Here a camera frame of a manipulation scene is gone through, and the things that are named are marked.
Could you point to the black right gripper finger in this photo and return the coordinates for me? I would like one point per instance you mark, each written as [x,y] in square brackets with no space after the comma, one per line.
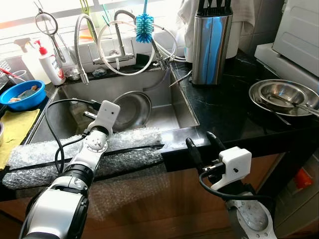
[216,143]
[194,154]

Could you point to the steel plate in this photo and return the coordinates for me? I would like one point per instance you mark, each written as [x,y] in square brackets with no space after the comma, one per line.
[256,99]
[132,112]

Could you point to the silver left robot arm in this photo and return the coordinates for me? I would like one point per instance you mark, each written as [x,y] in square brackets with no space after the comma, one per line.
[55,209]

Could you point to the stainless steel sink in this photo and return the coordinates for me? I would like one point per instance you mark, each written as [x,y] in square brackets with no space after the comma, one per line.
[164,109]

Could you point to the wooden sink cabinet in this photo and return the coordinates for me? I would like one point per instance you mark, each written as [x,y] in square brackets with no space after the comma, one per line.
[174,209]

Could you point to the clear bubble wrap sheet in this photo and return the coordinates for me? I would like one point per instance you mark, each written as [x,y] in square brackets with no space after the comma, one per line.
[134,139]

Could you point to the slim steel utensil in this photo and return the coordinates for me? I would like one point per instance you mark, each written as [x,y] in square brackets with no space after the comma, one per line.
[180,79]

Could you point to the steel spoon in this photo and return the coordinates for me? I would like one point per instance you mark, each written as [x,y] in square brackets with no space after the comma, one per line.
[291,102]

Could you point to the orange plastic object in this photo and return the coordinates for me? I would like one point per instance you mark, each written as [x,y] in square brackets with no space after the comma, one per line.
[304,179]

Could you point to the steel knife block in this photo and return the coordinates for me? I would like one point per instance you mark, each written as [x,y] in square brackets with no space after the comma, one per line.
[212,50]

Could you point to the chrome tap valve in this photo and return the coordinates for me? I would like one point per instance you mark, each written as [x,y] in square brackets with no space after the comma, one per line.
[165,63]

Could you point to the white floor appliance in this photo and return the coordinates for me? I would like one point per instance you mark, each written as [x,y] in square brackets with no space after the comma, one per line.
[299,209]

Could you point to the white water filter cylinder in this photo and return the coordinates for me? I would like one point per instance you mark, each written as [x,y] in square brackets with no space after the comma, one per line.
[235,47]

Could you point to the dark green sponge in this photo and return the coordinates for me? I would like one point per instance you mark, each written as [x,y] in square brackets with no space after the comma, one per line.
[142,60]

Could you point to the white plastic tube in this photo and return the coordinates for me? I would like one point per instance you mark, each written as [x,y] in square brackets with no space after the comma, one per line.
[122,73]

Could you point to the chrome sink faucet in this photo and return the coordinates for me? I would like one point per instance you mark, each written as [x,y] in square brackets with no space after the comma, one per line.
[114,59]

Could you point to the grey scouring pad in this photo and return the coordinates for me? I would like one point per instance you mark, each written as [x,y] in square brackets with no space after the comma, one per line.
[99,72]

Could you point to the white towel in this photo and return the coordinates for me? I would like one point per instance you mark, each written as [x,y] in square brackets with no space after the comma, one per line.
[244,15]

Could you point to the blue bottle brush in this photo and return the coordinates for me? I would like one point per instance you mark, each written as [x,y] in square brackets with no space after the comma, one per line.
[144,27]

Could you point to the white dish dryer appliance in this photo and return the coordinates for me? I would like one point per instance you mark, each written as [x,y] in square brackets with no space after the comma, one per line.
[299,30]

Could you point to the small steel bowl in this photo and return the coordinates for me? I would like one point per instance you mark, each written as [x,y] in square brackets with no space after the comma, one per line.
[72,74]

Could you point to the white soap dispenser bottle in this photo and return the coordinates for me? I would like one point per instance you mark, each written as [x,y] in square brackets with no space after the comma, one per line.
[51,69]

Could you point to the blue plastic basin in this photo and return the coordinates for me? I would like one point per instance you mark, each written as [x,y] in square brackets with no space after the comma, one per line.
[22,104]

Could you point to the yellow cloth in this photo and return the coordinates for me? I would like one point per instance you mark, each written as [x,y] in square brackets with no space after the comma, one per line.
[15,134]

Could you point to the translucent spray bottle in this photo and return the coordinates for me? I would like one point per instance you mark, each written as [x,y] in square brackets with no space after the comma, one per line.
[27,62]

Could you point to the clear plastic cup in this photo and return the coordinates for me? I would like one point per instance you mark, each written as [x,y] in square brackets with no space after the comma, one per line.
[19,77]

